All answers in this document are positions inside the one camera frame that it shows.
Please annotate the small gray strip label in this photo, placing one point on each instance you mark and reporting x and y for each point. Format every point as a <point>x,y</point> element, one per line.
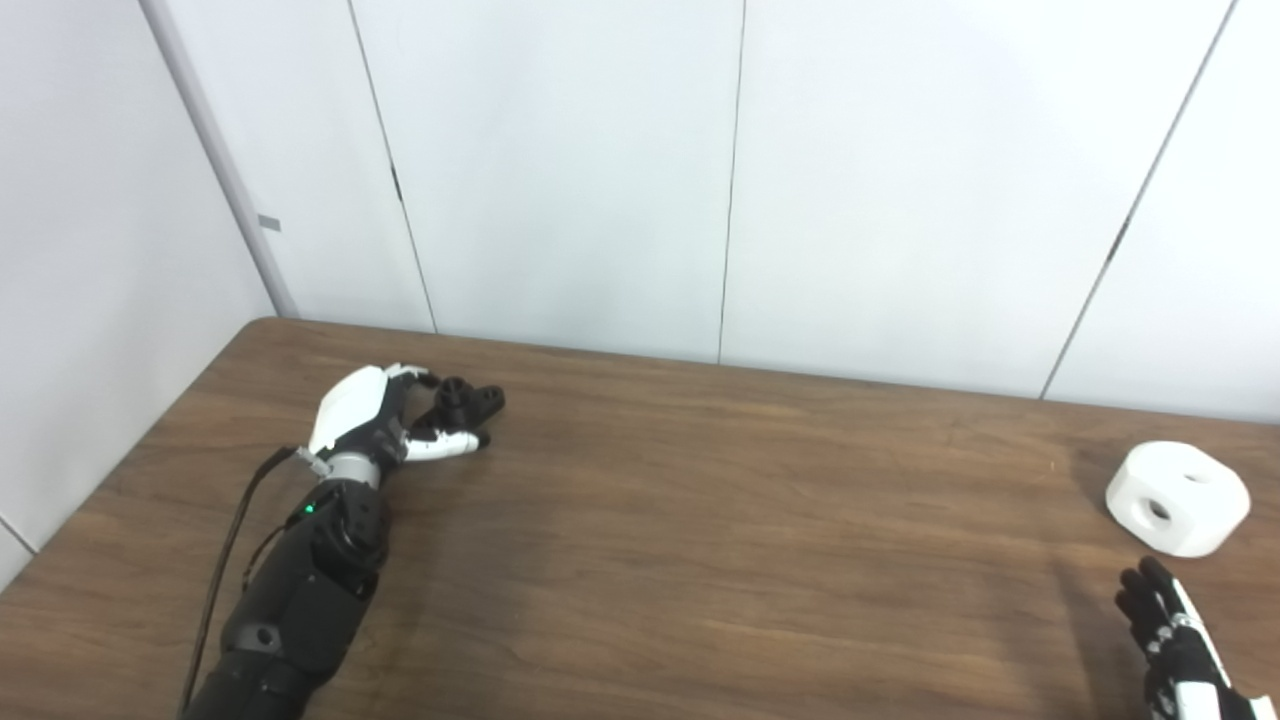
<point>270,223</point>

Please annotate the round white piece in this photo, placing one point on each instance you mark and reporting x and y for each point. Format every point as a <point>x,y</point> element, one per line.
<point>1195,500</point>

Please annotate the gray wall corner strip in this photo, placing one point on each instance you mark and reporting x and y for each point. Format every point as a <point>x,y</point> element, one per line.
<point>215,160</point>

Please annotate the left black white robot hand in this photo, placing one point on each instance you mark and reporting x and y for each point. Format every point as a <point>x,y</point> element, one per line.
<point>350,405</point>

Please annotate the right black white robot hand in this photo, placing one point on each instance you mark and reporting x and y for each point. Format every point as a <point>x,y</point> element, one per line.
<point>1185,660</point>

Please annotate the black flanged holder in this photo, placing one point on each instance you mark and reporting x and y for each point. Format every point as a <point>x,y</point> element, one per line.
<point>470,402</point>

